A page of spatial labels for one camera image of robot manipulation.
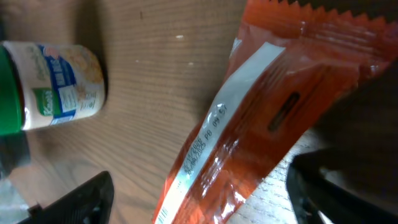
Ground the green lid white jar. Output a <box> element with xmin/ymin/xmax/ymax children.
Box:
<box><xmin>1</xmin><ymin>41</ymin><xmax>106</xmax><ymax>135</ymax></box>

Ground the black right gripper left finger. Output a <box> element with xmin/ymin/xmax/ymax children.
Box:
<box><xmin>19</xmin><ymin>171</ymin><xmax>114</xmax><ymax>224</ymax></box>

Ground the orange candy bar wrapper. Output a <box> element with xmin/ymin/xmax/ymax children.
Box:
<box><xmin>152</xmin><ymin>0</ymin><xmax>397</xmax><ymax>224</ymax></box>

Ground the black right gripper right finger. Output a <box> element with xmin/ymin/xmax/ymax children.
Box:
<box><xmin>285</xmin><ymin>151</ymin><xmax>397</xmax><ymax>224</ymax></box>

